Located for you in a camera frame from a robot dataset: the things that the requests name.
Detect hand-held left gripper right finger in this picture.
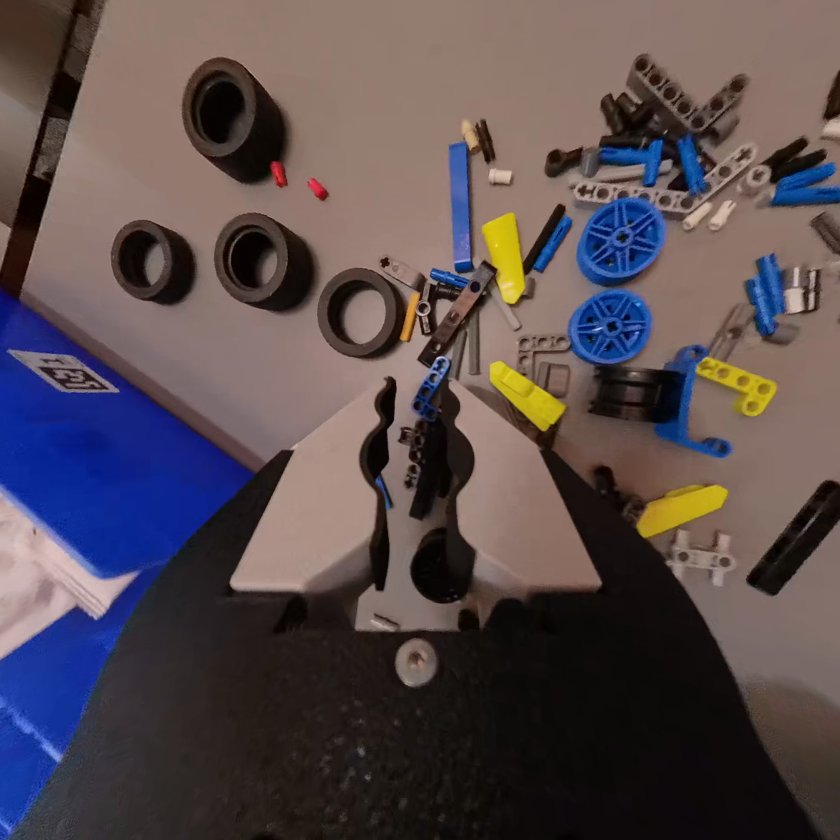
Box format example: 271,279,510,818
440,379,603,626

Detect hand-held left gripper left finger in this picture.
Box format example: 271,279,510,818
230,377,398,597

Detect blue L-shaped lego liftarm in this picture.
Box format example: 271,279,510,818
411,356,452,422

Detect black lego tyre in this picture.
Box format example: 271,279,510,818
180,56,286,183
213,212,315,312
316,267,408,358
110,220,196,305

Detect pile of loose lego pieces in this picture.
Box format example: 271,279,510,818
377,52,840,605

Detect blue plastic bin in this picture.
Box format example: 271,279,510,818
0,289,257,834

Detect stack of white sheets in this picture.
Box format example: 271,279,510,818
0,486,142,657

